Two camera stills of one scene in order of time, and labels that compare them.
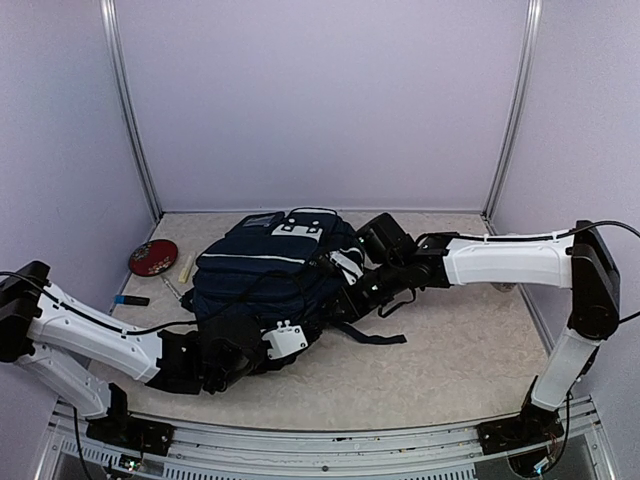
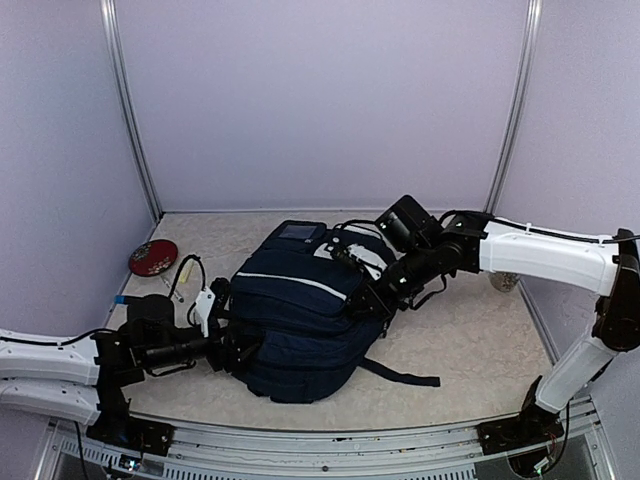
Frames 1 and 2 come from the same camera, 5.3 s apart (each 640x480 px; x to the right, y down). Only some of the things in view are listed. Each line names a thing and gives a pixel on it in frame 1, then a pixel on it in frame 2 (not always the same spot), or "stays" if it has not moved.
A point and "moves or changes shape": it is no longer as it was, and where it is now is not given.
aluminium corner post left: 117,64 stays
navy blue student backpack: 278,266 moves or changes shape
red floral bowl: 152,258 stays
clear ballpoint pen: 173,290 stays
